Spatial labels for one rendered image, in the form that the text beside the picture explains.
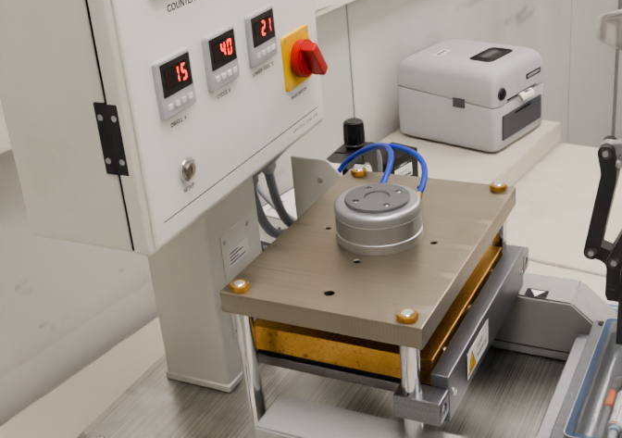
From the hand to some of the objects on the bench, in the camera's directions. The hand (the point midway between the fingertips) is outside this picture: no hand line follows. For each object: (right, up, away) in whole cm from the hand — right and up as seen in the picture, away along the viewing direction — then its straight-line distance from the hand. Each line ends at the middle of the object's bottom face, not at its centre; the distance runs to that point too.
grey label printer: (+4, +24, +118) cm, 121 cm away
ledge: (-13, +8, +98) cm, 100 cm away
